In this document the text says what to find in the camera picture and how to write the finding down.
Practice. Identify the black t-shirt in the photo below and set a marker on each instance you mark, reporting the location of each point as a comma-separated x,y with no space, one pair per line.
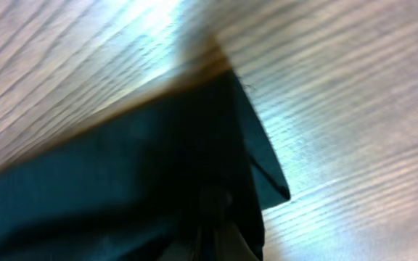
175,170

